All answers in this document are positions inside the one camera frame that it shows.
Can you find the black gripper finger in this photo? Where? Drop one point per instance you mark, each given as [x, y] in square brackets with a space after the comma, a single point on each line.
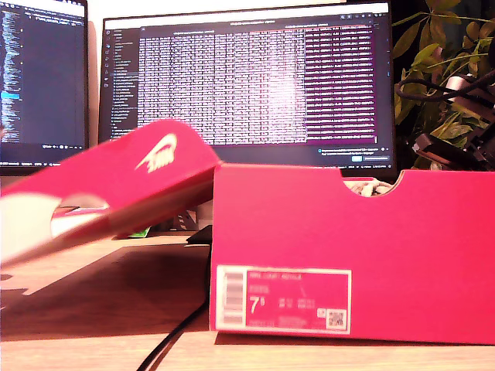
[437, 148]

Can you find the dark patterned box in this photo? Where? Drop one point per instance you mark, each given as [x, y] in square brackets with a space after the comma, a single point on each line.
[185, 220]

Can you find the green leafy houseplant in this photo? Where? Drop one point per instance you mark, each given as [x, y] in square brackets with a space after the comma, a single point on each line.
[429, 54]

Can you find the black Huawei computer monitor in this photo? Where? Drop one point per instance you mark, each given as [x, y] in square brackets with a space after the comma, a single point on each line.
[251, 77]

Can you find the pale crumpled packing paper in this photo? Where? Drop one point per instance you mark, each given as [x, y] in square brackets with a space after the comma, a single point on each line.
[369, 188]

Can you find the green Jenkki gum bag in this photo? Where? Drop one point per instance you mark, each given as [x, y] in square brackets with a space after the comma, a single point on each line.
[140, 232]

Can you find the red Nike shoebox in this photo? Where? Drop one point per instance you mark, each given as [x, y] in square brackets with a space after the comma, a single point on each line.
[348, 251]

